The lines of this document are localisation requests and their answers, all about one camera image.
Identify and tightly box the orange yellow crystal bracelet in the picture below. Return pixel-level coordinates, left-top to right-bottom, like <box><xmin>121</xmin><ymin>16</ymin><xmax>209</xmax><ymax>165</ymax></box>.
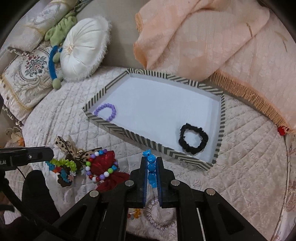
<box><xmin>127</xmin><ymin>208</ymin><xmax>142</xmax><ymax>220</ymax></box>

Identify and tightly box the braided lilac hair tie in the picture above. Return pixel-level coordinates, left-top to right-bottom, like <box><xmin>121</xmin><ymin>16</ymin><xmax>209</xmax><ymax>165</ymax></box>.
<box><xmin>144</xmin><ymin>197</ymin><xmax>177</xmax><ymax>231</ymax></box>

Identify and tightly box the blue bead bracelet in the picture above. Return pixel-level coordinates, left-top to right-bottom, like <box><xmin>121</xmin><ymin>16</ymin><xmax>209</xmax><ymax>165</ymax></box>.
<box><xmin>141</xmin><ymin>149</ymin><xmax>159</xmax><ymax>189</ymax></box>

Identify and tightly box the red velvet bow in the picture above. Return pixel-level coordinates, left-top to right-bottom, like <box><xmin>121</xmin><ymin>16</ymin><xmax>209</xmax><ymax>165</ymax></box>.
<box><xmin>86</xmin><ymin>149</ymin><xmax>130</xmax><ymax>193</ymax></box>

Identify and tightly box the multicolour round bead bracelet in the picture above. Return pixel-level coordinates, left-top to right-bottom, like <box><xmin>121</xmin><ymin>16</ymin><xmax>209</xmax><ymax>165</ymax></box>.
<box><xmin>85</xmin><ymin>148</ymin><xmax>119</xmax><ymax>183</ymax></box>

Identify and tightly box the neon flower bead bracelet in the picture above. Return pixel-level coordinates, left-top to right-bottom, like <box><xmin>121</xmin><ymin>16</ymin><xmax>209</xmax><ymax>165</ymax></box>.
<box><xmin>45</xmin><ymin>158</ymin><xmax>78</xmax><ymax>183</ymax></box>

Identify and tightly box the black scrunchie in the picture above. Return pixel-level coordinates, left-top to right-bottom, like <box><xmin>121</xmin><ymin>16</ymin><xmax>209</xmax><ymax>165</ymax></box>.
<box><xmin>179</xmin><ymin>123</ymin><xmax>209</xmax><ymax>155</ymax></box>

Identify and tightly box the leopard print bow scrunchie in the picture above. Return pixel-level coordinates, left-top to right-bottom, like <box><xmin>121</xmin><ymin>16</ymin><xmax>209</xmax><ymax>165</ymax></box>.
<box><xmin>49</xmin><ymin>136</ymin><xmax>102</xmax><ymax>187</ymax></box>

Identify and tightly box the purple bead bracelet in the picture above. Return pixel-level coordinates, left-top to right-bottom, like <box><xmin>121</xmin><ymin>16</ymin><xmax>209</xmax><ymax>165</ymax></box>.
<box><xmin>93</xmin><ymin>103</ymin><xmax>117</xmax><ymax>123</ymax></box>

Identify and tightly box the striped rectangular tray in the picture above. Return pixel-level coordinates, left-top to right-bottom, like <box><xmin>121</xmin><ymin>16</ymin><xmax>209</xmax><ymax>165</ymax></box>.
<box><xmin>83</xmin><ymin>68</ymin><xmax>225</xmax><ymax>170</ymax></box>

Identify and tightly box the quilted beige bedspread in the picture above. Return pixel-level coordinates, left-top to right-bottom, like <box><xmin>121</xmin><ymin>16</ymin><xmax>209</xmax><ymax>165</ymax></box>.
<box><xmin>4</xmin><ymin>66</ymin><xmax>290</xmax><ymax>241</ymax></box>

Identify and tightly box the embroidered floral pillow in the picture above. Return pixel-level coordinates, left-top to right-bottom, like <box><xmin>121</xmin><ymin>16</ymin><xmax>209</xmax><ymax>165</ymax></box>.
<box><xmin>1</xmin><ymin>41</ymin><xmax>53</xmax><ymax>123</ymax></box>

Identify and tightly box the cream bolster pillow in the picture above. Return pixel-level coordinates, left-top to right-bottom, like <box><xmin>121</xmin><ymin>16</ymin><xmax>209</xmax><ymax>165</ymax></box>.
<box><xmin>6</xmin><ymin>1</ymin><xmax>78</xmax><ymax>52</ymax></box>

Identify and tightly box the small red object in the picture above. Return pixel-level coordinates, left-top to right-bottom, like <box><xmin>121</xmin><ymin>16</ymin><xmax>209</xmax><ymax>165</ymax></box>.
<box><xmin>277</xmin><ymin>126</ymin><xmax>286</xmax><ymax>136</ymax></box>

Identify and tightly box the white round fringed cushion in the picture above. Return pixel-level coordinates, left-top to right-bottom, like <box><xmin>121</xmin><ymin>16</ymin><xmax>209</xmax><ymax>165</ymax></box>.
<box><xmin>60</xmin><ymin>16</ymin><xmax>111</xmax><ymax>82</ymax></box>

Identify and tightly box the peach fringed blanket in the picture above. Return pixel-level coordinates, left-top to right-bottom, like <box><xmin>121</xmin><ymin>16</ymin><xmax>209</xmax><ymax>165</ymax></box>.
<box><xmin>133</xmin><ymin>1</ymin><xmax>295</xmax><ymax>133</ymax></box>

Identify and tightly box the grey upholstered headboard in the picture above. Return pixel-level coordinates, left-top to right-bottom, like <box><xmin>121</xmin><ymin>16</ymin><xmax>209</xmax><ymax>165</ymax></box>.
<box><xmin>77</xmin><ymin>0</ymin><xmax>147</xmax><ymax>68</ymax></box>

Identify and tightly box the green plush toy blue strap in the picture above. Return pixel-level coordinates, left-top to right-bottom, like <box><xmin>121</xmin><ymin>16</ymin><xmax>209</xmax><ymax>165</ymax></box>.
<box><xmin>44</xmin><ymin>14</ymin><xmax>78</xmax><ymax>90</ymax></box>

